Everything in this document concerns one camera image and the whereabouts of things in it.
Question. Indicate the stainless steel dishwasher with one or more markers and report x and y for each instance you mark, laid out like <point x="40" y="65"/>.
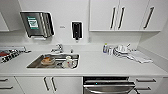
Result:
<point x="108" y="88"/>

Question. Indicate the stack of white dishes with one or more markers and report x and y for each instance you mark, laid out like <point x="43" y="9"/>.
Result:
<point x="121" y="50"/>

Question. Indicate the small white jar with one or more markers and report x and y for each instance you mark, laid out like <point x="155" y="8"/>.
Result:
<point x="110" y="50"/>

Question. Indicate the white bottle blue label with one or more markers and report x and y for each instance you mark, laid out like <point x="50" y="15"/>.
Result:
<point x="105" y="48"/>

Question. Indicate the white lower double-door cabinet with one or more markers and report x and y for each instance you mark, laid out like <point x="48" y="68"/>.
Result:
<point x="66" y="86"/>

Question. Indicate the white mug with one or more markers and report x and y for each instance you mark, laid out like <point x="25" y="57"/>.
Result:
<point x="69" y="62"/>

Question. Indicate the white upper cabinet wide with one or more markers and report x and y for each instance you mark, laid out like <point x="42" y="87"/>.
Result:
<point x="130" y="15"/>

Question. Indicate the small sink soap pump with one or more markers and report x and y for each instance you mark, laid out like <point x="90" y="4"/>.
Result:
<point x="71" y="51"/>

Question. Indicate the chrome sink faucet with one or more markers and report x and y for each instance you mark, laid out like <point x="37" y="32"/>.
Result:
<point x="58" y="48"/>

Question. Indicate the orange bowl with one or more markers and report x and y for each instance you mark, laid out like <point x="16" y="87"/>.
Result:
<point x="47" y="60"/>

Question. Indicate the stainless steel sink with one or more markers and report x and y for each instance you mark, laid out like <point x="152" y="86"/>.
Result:
<point x="33" y="65"/>

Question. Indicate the grey paper towel dispenser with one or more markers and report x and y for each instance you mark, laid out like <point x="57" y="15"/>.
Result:
<point x="35" y="24"/>

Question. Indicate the white wide drawer stack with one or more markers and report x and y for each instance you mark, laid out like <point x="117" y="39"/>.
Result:
<point x="8" y="86"/>

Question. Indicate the white wall outlet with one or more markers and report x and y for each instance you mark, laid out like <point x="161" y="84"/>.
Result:
<point x="89" y="39"/>

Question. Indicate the black wall soap dispenser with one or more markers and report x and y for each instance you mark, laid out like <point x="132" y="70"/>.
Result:
<point x="76" y="30"/>

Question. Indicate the small wall label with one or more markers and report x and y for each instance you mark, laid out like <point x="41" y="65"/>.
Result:
<point x="62" y="27"/>

